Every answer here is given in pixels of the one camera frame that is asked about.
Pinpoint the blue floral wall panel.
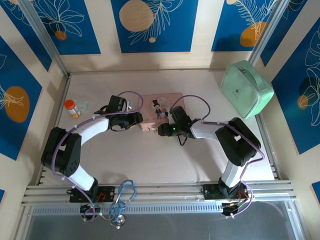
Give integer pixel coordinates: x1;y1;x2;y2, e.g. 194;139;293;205
270;16;320;156
0;36;44;161
110;0;200;54
31;0;102;56
210;0;280;53

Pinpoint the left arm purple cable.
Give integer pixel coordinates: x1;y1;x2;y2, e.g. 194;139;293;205
51;90;144;222

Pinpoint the mint green zipper case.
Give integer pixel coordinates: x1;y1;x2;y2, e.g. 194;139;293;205
219;59;275;120

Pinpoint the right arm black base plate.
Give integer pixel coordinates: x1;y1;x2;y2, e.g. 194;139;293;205
201;183;253;201

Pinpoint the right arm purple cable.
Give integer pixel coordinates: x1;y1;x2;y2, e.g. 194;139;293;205
170;94;265;220

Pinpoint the aluminium side rail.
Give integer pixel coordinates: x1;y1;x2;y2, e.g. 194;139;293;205
34;74;72;186
254;113;280;181

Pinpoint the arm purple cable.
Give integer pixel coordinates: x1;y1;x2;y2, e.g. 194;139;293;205
170;94;265;220
51;90;144;222

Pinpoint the long aluminium frame rail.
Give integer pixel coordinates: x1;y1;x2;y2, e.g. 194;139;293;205
20;180;297;207

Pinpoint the grey slotted cable duct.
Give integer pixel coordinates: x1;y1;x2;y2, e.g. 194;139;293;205
31;201;290;216

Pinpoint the clear plastic cup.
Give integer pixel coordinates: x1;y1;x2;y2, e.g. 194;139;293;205
76;99;98;113

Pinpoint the aluminium corner post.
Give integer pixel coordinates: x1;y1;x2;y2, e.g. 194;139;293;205
249;0;294;65
17;0;70;77

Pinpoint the orange pill bottle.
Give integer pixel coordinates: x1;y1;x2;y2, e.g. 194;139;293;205
63;99;82;119

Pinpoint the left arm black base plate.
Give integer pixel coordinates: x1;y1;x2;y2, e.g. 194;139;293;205
68;185;116;204

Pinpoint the blue stethoscope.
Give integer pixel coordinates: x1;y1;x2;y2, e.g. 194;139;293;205
109;179;137;230

